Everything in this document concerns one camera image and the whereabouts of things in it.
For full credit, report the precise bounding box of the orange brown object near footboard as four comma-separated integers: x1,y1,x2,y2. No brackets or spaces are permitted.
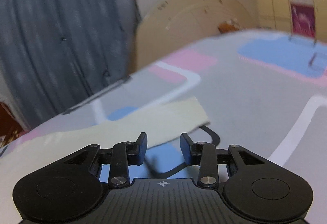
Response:
217,20,240,34

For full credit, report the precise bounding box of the blue grey curtain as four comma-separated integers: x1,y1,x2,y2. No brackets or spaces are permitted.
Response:
1,0,139,129

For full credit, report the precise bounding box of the patterned grey pink blue bedsheet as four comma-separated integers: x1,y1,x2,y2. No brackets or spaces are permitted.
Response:
1,30,326,223

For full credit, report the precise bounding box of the red white scalloped headboard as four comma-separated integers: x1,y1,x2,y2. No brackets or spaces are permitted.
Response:
0,102,25,147

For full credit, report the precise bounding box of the cream footboard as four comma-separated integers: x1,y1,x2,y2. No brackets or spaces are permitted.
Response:
130,0,257,73

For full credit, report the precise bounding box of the cream white knit garment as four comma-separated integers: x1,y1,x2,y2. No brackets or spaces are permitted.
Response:
0,96,211,160

